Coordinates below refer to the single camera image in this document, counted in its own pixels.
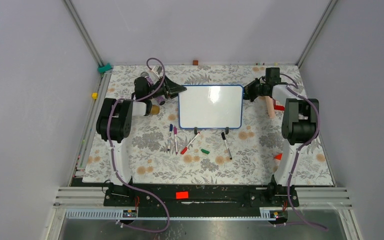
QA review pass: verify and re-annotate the yellow cube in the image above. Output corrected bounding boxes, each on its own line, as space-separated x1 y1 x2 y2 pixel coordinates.
91 92 98 100

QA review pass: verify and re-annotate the floral table mat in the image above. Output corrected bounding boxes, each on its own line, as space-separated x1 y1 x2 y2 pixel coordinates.
82 65 334 186

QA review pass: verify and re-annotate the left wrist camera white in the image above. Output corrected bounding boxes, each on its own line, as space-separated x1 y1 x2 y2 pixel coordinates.
149 65 163 81

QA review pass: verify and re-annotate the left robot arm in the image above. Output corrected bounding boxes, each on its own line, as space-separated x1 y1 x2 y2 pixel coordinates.
96 75 187 206

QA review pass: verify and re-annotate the teal corner block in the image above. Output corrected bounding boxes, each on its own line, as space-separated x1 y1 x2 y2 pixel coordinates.
97 63 113 74

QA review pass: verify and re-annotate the red tape label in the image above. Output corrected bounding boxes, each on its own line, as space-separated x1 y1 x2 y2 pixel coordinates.
175 191 189 200

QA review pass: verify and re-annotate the red box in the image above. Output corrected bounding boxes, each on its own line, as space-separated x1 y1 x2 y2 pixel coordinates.
272 99 285 111

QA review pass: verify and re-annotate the pink toy microphone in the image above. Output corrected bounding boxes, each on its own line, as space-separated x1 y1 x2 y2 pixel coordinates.
265 96 276 119

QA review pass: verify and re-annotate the red triangular block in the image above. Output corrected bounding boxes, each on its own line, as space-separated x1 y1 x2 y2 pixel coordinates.
273 153 283 161

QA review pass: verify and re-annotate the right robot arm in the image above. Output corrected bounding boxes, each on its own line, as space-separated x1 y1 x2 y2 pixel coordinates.
243 67 320 206

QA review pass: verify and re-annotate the blue framed whiteboard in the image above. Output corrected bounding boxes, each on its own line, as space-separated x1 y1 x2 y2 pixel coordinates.
178 84 244 129

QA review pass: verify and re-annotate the blue whiteboard marker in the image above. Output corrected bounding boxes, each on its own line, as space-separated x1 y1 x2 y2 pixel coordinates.
166 124 174 152

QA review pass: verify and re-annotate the red whiteboard marker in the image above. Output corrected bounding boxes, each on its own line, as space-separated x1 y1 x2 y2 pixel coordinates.
180 132 200 155

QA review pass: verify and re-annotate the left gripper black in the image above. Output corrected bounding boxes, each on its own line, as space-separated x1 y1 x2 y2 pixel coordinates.
145 74 187 100

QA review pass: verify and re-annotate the black whiteboard marker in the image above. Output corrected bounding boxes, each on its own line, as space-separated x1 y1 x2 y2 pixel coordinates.
221 131 233 160

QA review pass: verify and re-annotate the green marker cap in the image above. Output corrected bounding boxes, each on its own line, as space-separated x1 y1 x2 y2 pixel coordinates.
200 148 210 155

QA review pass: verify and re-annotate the purple glitter toy microphone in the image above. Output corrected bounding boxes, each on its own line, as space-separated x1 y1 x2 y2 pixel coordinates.
140 70 165 106

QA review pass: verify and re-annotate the purple whiteboard marker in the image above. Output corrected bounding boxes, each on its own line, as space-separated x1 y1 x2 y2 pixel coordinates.
173 126 179 155

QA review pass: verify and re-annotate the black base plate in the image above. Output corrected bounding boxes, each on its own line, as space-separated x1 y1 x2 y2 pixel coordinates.
103 183 300 218

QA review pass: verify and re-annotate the tan toy microphone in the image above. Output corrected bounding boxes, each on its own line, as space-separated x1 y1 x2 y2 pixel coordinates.
149 105 160 115

